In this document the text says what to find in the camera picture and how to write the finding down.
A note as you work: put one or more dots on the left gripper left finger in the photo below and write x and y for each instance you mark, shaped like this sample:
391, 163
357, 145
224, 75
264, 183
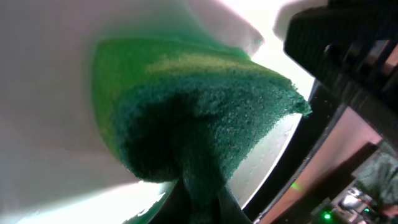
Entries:
176, 208

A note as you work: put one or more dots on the black round tray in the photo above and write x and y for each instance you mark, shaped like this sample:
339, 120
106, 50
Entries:
309, 136

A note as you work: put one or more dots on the green scrubbing sponge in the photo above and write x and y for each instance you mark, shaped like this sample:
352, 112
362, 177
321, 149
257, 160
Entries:
171, 110

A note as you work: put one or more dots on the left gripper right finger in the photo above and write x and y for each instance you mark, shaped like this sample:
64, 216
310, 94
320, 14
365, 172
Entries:
230, 211

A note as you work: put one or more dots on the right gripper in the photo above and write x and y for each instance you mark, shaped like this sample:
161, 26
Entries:
356, 38

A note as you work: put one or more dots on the white plate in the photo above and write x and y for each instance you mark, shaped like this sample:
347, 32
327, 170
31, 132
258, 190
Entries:
54, 165

